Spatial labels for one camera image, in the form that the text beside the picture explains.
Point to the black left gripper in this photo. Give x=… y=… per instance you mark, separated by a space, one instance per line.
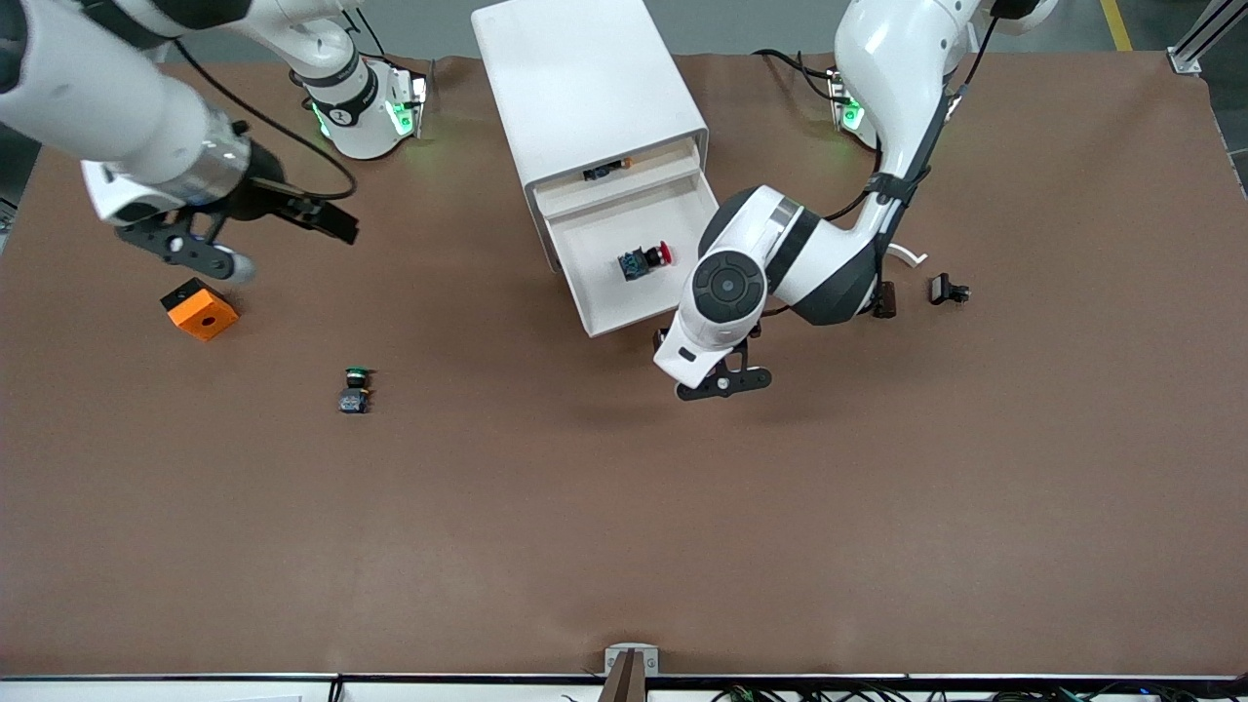
x=657 y=336

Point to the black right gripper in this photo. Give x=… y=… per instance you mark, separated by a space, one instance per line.
x=265 y=194

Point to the red push button switch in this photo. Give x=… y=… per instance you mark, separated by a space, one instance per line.
x=636 y=264

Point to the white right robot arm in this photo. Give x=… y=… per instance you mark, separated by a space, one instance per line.
x=97 y=97

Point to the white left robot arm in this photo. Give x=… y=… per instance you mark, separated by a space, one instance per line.
x=780 y=263

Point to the base connector box green light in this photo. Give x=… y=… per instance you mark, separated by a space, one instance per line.
x=409 y=102
x=850 y=109

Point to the table cover mat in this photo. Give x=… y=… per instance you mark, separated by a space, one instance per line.
x=624 y=487

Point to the small black orange component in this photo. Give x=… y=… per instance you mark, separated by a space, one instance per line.
x=606 y=170

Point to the dark brown electrical component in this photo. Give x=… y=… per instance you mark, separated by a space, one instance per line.
x=886 y=300

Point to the white curved plastic piece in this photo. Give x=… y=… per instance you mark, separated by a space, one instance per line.
x=909 y=255

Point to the small black electrical component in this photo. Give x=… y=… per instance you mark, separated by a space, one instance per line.
x=943 y=289

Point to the orange button enclosure box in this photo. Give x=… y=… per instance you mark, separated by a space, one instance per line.
x=200 y=312

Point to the green push button switch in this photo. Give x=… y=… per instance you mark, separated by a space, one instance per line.
x=355 y=392

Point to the grey metal mount bracket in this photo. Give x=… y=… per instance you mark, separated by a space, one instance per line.
x=631 y=663

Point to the white table edge rail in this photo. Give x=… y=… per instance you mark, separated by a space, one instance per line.
x=195 y=687

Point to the aluminium frame profile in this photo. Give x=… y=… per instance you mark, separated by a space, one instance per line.
x=1204 y=39

